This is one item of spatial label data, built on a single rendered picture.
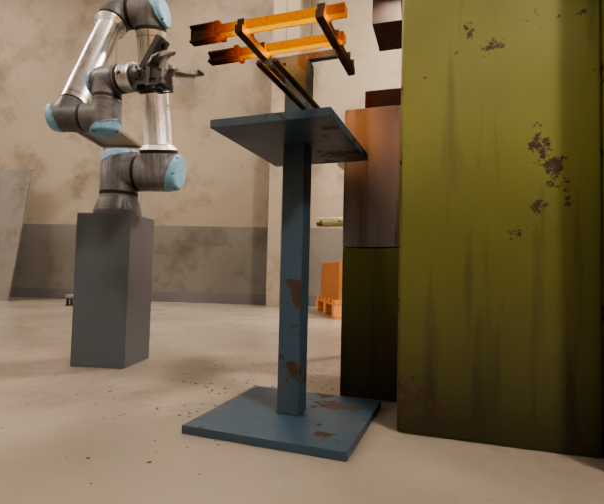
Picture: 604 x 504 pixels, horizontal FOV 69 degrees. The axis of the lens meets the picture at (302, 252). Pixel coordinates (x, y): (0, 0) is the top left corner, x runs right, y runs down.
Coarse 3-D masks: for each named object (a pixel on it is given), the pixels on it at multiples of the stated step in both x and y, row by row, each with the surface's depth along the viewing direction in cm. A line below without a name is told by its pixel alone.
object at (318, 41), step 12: (312, 36) 118; (324, 36) 117; (228, 48) 127; (240, 48) 125; (276, 48) 121; (288, 48) 121; (300, 48) 121; (312, 48) 120; (216, 60) 128; (228, 60) 128; (240, 60) 127
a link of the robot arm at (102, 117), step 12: (96, 96) 138; (108, 96) 138; (84, 108) 138; (96, 108) 138; (108, 108) 138; (120, 108) 142; (84, 120) 139; (96, 120) 138; (108, 120) 138; (120, 120) 142; (96, 132) 140; (108, 132) 141
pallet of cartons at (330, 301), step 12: (324, 264) 436; (336, 264) 380; (324, 276) 434; (336, 276) 379; (324, 288) 431; (336, 288) 377; (324, 300) 412; (336, 300) 370; (324, 312) 411; (336, 312) 370
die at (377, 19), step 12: (384, 0) 156; (396, 0) 155; (372, 12) 157; (384, 12) 156; (396, 12) 154; (372, 24) 157; (384, 24) 157; (396, 24) 156; (384, 36) 165; (396, 36) 164; (384, 48) 173; (396, 48) 173
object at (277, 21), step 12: (288, 12) 107; (300, 12) 106; (312, 12) 105; (336, 12) 103; (204, 24) 115; (216, 24) 113; (228, 24) 113; (252, 24) 110; (264, 24) 109; (276, 24) 109; (288, 24) 109; (300, 24) 109; (192, 36) 117; (204, 36) 116; (216, 36) 114; (228, 36) 115
